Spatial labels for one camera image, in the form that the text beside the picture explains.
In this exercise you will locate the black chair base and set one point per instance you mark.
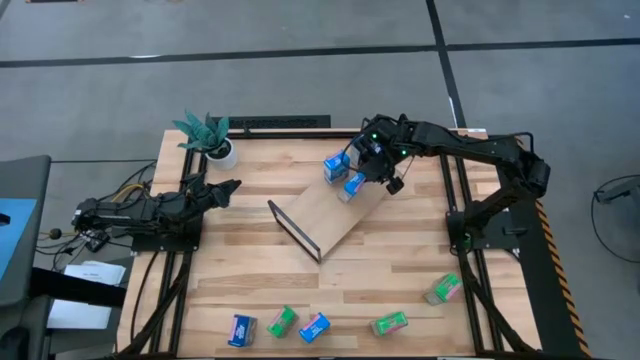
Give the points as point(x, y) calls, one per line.
point(12, 345)

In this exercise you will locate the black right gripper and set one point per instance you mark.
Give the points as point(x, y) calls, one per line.
point(380, 157)

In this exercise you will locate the wooden shelf with black frame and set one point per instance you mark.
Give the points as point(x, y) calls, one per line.
point(320, 220)

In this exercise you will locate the black grille panel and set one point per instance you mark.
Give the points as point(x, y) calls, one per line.
point(275, 122)

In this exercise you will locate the grey cart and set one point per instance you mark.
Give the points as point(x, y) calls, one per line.
point(30, 180)

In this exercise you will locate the white paper sheets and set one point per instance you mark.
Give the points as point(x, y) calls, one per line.
point(95, 272)

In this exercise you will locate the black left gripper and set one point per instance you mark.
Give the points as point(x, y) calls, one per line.
point(209, 196)

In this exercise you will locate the black platform with hazard stripe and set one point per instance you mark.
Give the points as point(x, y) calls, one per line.
point(540, 300)

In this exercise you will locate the green cereal box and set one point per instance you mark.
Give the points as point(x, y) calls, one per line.
point(389, 323)
point(282, 321)
point(443, 288)

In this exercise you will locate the small black controller box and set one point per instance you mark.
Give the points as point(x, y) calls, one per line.
point(96, 241)

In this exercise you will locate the light blue Rice Krispies box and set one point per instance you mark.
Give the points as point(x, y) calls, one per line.
point(336, 167)
point(351, 187)
point(314, 327)

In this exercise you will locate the artificial plant in white pot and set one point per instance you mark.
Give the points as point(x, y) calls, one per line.
point(225, 157)

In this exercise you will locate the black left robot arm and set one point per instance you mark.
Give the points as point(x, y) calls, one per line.
point(130, 210)

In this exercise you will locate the small black round knob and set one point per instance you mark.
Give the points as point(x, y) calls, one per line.
point(55, 233)

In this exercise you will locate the black metal table frame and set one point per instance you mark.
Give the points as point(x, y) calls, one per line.
point(300, 135)

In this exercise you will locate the grey metal stand leg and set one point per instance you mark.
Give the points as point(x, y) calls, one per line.
point(622, 190)

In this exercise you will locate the blue panel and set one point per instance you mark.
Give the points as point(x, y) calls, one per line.
point(15, 235)

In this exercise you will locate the black bar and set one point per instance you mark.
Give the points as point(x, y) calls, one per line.
point(65, 287)

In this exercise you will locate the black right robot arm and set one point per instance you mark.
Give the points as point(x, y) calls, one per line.
point(475, 145)

